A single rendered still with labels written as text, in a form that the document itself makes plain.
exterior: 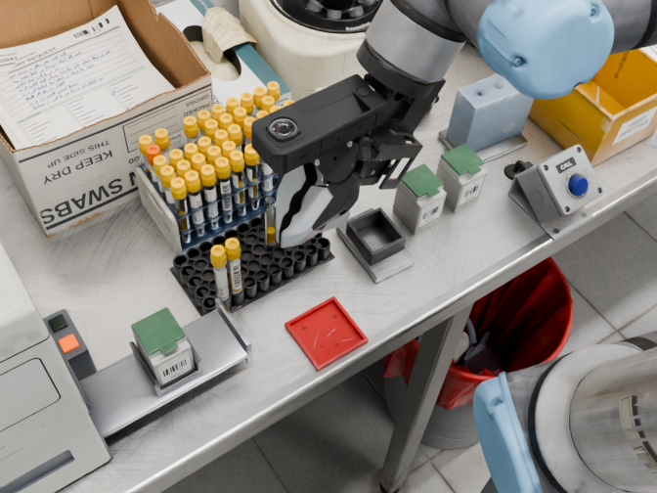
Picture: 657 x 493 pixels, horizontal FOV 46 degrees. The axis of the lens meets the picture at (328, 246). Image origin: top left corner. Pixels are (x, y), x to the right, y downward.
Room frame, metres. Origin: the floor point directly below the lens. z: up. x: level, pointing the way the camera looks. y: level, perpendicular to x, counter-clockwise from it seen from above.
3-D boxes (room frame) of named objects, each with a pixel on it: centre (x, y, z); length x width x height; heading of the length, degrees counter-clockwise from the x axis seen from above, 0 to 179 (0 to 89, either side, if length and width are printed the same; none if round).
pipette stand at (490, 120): (0.75, -0.20, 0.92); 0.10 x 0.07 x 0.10; 123
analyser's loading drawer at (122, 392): (0.34, 0.17, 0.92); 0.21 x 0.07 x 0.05; 128
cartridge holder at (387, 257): (0.55, -0.06, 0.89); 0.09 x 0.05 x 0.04; 36
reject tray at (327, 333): (0.43, -0.01, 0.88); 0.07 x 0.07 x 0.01; 38
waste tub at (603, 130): (0.80, -0.35, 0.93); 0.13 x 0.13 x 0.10; 37
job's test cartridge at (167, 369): (0.35, 0.15, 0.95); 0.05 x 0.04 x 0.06; 38
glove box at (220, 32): (0.81, 0.17, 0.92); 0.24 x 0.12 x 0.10; 38
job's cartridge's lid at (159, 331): (0.35, 0.15, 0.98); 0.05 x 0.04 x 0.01; 38
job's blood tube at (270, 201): (0.53, 0.07, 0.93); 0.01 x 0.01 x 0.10
